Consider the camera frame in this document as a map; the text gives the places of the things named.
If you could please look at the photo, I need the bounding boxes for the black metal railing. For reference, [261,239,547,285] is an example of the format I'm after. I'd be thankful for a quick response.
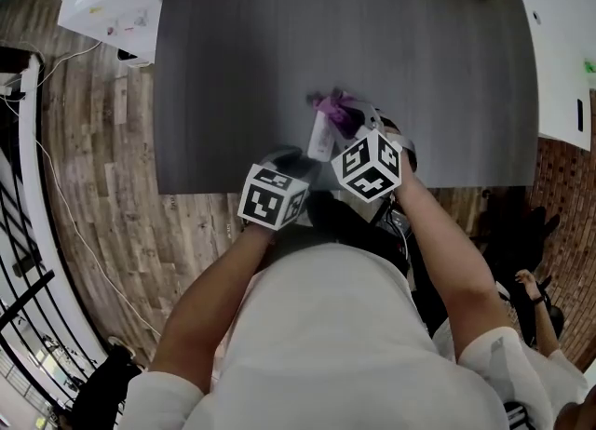
[0,148,117,430]

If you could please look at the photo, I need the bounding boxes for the purple cloth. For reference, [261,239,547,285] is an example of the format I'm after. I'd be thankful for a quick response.
[305,87,359,139]

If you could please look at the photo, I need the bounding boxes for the white remote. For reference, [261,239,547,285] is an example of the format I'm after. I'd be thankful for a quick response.
[306,111,337,162]

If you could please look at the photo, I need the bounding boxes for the person's right hand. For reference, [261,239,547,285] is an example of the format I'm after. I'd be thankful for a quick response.
[382,114,419,173]

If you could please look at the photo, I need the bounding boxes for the person's black trousers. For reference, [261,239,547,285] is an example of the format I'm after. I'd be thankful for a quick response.
[269,190,413,280]
[69,348,143,430]

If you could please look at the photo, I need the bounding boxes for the person's left forearm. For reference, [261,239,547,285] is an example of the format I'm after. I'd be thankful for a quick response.
[149,225,280,385]

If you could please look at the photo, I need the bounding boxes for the black battery box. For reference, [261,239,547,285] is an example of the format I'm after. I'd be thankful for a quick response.
[384,208,414,239]

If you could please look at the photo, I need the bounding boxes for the black and white strap buckle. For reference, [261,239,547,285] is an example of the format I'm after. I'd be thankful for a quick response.
[503,402,530,430]

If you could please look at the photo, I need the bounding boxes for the person's right forearm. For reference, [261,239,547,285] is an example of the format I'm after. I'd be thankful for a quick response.
[394,171,513,362]

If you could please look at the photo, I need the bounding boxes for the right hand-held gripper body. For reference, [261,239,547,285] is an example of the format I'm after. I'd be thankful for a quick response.
[330,128,403,204]

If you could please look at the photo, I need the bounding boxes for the person's white shirt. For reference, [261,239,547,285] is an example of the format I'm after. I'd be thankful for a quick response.
[432,278,591,420]
[125,241,553,430]

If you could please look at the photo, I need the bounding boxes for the black office chair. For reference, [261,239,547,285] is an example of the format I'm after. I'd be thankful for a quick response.
[479,204,564,350]

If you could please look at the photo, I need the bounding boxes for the white water dispenser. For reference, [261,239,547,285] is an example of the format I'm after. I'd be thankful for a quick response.
[58,0,171,66]

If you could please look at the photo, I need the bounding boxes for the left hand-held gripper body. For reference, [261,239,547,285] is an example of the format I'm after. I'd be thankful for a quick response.
[237,155,311,233]

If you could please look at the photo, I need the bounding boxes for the white desk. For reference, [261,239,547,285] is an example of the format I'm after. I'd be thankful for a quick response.
[505,0,596,153]

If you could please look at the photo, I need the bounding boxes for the small white bin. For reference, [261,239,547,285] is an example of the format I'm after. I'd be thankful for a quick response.
[115,47,153,69]

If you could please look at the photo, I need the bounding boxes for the white floor cable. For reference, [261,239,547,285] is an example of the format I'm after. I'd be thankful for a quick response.
[0,39,162,339]

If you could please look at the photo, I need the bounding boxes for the another person's forearm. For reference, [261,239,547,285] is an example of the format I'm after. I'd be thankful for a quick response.
[533,300,562,357]

